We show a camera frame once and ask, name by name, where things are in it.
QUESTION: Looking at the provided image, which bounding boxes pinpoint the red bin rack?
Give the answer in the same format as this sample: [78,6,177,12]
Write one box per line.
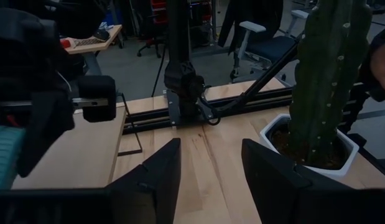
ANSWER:
[149,0,169,25]

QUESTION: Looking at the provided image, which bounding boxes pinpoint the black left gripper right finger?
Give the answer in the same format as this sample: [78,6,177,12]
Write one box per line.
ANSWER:
[241,138,385,224]

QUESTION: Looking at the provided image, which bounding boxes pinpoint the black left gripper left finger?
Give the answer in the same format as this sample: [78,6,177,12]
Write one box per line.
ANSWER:
[0,138,182,224]

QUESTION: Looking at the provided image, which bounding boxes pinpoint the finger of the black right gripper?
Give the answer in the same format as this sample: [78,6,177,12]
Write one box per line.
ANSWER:
[17,74,118,179]

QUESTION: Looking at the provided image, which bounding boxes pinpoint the wooden shelf with black frame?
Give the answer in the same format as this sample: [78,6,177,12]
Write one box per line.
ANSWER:
[11,91,144,190]

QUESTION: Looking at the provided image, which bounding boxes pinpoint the beige keyboard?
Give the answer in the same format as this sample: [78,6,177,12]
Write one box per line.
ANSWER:
[73,37,103,48]

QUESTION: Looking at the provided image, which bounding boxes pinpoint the black computer mouse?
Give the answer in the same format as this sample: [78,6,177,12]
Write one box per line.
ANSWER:
[92,29,111,42]

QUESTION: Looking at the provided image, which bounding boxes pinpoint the teal rubber slide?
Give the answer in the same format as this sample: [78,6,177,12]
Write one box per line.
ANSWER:
[0,125,26,190]

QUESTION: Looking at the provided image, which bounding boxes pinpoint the office chair with white armrests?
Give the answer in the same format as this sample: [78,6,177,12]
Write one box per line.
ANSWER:
[228,9,310,83]

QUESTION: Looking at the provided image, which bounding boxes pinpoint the person's forearm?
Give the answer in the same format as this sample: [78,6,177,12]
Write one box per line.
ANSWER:
[359,27,385,103]

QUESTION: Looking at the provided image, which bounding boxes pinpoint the white plant pot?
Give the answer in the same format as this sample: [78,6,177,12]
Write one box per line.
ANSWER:
[259,113,361,179]

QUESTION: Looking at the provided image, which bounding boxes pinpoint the green cactus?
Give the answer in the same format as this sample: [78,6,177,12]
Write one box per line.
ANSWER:
[287,0,374,166]

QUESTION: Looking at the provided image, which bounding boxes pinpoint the dark potting soil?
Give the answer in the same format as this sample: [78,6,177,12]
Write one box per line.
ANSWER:
[269,123,349,170]

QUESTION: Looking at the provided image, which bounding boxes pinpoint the person's hand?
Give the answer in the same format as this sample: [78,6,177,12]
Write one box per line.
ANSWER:
[369,42,385,95]

